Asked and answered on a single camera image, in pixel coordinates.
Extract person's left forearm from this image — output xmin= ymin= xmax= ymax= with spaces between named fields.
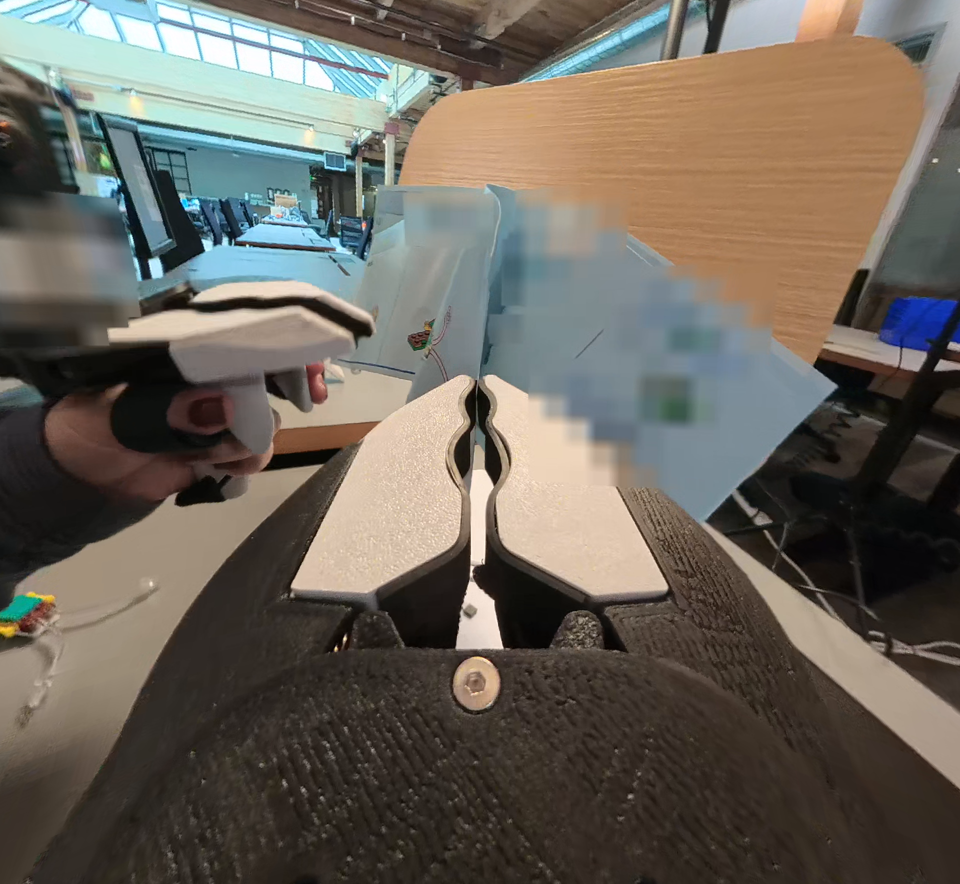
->
xmin=0 ymin=404 xmax=162 ymax=589

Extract white floor cables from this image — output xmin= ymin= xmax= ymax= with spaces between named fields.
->
xmin=731 ymin=490 xmax=960 ymax=668

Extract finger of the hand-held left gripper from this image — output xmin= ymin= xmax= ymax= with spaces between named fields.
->
xmin=108 ymin=306 xmax=375 ymax=383
xmin=138 ymin=280 xmax=376 ymax=335

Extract light blue instruction booklet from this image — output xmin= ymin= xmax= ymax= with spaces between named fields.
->
xmin=352 ymin=182 xmax=839 ymax=523

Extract black office chair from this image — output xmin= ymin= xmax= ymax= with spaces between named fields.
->
xmin=153 ymin=171 xmax=205 ymax=263

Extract skylight windows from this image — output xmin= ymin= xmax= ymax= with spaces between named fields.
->
xmin=0 ymin=0 xmax=391 ymax=94

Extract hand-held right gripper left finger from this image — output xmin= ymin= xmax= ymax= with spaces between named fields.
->
xmin=289 ymin=374 xmax=479 ymax=613

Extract side table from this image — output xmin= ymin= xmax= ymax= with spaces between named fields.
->
xmin=817 ymin=325 xmax=960 ymax=495

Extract blue storage bin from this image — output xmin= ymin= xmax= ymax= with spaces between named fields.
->
xmin=877 ymin=296 xmax=960 ymax=349

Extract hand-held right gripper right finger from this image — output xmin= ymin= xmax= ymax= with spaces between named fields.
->
xmin=478 ymin=373 xmax=670 ymax=606

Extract small toy brick assembly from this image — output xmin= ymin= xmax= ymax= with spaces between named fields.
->
xmin=0 ymin=590 xmax=60 ymax=639

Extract clear plastic bag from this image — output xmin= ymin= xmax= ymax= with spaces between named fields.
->
xmin=15 ymin=576 xmax=160 ymax=724

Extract black computer monitor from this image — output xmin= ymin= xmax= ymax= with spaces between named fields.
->
xmin=96 ymin=115 xmax=179 ymax=281

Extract person's left hand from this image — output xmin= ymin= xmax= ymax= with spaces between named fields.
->
xmin=43 ymin=362 xmax=331 ymax=504

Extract long white table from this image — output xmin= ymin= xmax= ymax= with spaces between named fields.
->
xmin=236 ymin=222 xmax=339 ymax=253

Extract grey desk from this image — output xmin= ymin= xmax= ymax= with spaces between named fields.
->
xmin=0 ymin=460 xmax=960 ymax=884

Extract large wooden desk divider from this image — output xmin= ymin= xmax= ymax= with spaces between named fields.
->
xmin=397 ymin=36 xmax=925 ymax=366

